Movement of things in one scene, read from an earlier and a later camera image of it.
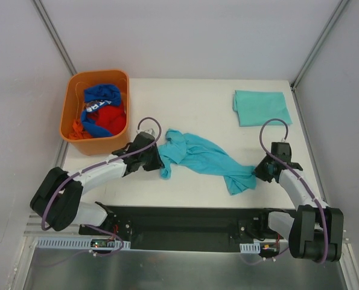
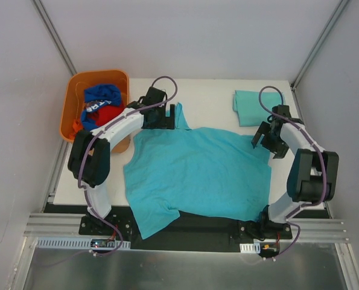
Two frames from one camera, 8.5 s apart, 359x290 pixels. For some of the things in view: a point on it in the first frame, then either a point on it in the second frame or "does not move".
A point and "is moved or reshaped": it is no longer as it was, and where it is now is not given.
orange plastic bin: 71,110 does not move
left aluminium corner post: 45,18 does not move
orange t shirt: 78,133 does not move
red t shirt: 111,118 does not move
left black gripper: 154,158 to 162,121
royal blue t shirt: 96,96 does not move
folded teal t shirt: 255,108 does not move
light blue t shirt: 193,150 is moved or reshaped
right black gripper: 260,171 to 268,139
